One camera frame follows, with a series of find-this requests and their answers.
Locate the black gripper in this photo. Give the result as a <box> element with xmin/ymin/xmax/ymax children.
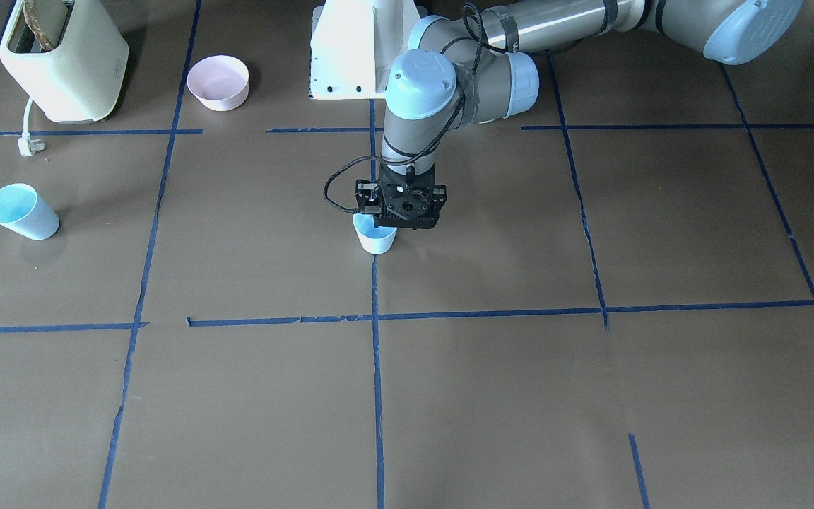
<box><xmin>355</xmin><ymin>177</ymin><xmax>448</xmax><ymax>230</ymax></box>

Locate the light blue cup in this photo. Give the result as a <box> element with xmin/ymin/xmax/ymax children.
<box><xmin>0</xmin><ymin>183</ymin><xmax>59</xmax><ymax>240</ymax></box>
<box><xmin>353</xmin><ymin>213</ymin><xmax>398</xmax><ymax>255</ymax></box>

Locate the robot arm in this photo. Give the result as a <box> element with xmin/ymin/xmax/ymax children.
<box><xmin>348</xmin><ymin>1</ymin><xmax>802</xmax><ymax>229</ymax></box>

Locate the pink bowl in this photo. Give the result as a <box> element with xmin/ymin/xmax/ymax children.
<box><xmin>185</xmin><ymin>54</ymin><xmax>251</xmax><ymax>112</ymax></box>

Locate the cream toaster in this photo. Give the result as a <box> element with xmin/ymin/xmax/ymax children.
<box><xmin>0</xmin><ymin>1</ymin><xmax>129</xmax><ymax>124</ymax></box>

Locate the white power plug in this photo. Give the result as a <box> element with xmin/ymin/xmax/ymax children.
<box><xmin>17</xmin><ymin>135</ymin><xmax>45</xmax><ymax>157</ymax></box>

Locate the bread slice in toaster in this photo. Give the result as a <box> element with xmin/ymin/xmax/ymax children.
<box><xmin>22</xmin><ymin>1</ymin><xmax>70</xmax><ymax>52</ymax></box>

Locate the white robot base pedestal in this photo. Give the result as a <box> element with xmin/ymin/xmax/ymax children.
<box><xmin>309</xmin><ymin>1</ymin><xmax>427</xmax><ymax>100</ymax></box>

